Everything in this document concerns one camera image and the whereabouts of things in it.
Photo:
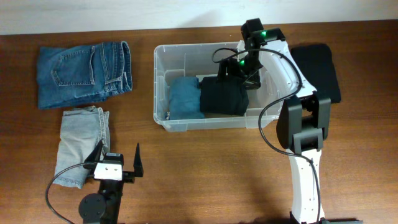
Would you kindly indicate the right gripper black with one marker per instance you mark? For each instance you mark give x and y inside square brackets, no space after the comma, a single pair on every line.
[253,83]

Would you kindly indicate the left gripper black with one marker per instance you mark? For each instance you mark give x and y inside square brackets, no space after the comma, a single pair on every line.
[127,177]

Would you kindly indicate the dark navy garment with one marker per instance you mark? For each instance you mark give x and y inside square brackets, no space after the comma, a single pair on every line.
[228,96]

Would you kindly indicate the blue denim garment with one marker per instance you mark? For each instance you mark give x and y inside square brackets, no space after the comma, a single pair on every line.
[184,99]

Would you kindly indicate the black garment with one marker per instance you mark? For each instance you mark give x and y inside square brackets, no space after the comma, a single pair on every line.
[316,63]

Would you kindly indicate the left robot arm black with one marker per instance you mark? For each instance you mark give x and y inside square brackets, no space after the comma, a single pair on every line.
[103,206]

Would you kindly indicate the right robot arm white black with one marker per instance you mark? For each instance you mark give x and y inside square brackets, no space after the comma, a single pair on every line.
[303,120]

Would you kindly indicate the white label in container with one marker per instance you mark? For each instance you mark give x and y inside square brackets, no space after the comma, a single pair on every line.
[201,77]

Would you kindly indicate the clear plastic storage container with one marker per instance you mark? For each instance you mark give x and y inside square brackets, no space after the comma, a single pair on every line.
[190,60]

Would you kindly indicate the light grey folded jeans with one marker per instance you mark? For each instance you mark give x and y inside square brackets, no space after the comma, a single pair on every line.
[80,132]

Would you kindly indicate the dark blue folded jeans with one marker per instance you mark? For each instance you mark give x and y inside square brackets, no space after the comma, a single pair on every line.
[82,75]

